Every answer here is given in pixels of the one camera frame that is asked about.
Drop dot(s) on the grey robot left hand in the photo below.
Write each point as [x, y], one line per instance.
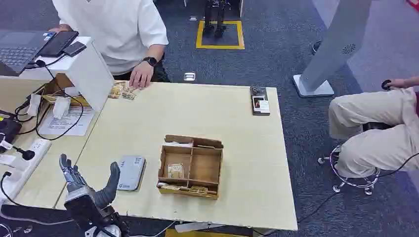
[82, 202]

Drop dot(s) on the printed card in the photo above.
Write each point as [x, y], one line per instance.
[175, 171]

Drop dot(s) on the wooden compartment box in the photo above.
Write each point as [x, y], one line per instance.
[204, 166]

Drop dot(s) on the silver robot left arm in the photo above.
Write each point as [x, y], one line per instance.
[111, 231]

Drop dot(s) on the grey flat card case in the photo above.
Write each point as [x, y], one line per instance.
[131, 173]

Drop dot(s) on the white power strip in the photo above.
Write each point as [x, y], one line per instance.
[19, 170]

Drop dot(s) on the black power plug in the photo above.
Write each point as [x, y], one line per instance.
[27, 154]

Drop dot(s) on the printed paper sheet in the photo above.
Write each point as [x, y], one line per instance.
[62, 126]

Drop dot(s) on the white charger adapter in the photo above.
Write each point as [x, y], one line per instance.
[34, 104]
[61, 107]

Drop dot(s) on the black device on desk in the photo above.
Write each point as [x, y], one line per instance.
[8, 129]

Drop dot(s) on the card stack in box slot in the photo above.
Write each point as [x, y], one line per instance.
[193, 189]

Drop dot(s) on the pale card in box slot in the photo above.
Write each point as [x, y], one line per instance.
[178, 144]

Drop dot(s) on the brown cardboard box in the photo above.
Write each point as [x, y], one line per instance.
[54, 88]

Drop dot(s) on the white desk riser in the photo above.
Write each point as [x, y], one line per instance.
[91, 75]

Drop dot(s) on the person's left hand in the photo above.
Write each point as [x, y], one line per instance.
[140, 75]

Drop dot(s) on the black wristwatch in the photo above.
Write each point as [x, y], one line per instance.
[150, 61]

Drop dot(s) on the large black smartphone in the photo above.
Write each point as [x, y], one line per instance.
[59, 43]

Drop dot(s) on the silver floor socket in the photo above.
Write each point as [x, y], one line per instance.
[189, 76]

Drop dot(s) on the dark grey laptop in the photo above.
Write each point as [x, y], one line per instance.
[18, 49]

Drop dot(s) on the person in white shirt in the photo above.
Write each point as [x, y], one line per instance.
[111, 29]

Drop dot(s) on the person's right hand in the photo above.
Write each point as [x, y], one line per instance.
[60, 28]

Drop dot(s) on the yellow floor tape square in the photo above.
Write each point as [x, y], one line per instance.
[199, 36]

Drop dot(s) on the black phone with photo case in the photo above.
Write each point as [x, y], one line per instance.
[260, 101]

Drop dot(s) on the small silver floor plate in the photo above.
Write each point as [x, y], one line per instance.
[193, 18]

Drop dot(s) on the black robot legs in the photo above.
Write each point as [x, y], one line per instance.
[215, 19]

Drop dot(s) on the chrome stool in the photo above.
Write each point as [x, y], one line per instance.
[353, 183]

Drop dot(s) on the seated person in beige trousers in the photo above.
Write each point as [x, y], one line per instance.
[370, 147]

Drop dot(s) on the small black round object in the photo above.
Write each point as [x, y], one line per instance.
[385, 85]

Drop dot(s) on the seated person's hand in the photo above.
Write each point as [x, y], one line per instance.
[397, 83]

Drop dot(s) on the white floor stand post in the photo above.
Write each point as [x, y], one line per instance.
[337, 42]

